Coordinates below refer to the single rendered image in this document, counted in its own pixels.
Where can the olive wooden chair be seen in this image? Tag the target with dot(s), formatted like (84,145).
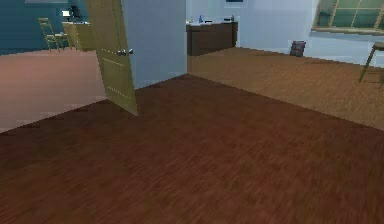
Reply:
(50,35)

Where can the dark brown cabinet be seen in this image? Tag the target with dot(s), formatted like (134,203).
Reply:
(211,38)

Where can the olive wooden room door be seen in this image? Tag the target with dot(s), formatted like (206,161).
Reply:
(113,66)

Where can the blue bottle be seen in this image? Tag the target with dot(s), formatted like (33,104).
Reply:
(200,19)

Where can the dark framed picture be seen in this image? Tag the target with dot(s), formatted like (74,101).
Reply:
(234,1)

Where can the dark purple bin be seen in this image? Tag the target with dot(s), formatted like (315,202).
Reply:
(297,48)

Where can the olive wooden desk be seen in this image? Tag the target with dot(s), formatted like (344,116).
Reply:
(80,35)

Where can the black desk lamp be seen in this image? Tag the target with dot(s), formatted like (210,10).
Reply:
(74,12)

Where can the window with olive frame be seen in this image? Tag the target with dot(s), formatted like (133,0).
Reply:
(350,15)

